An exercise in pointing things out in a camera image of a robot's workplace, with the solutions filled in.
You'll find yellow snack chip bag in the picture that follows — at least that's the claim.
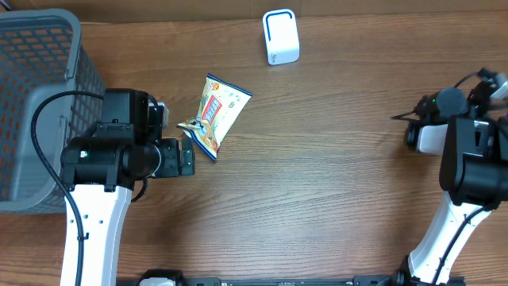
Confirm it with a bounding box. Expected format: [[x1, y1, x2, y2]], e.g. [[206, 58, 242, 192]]
[[177, 74, 252, 161]]

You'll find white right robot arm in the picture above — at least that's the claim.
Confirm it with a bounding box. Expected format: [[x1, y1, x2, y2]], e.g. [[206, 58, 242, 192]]
[[391, 68, 507, 285]]

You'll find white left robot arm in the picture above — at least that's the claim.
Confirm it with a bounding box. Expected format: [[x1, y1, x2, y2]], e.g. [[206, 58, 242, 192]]
[[60, 122, 195, 285]]

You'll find white barcode scanner stand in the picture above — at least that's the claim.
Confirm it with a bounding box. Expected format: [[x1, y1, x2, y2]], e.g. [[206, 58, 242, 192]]
[[262, 9, 300, 65]]

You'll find grey plastic mesh basket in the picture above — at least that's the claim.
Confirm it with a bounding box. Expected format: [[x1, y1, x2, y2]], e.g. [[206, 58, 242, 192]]
[[0, 8, 108, 215]]

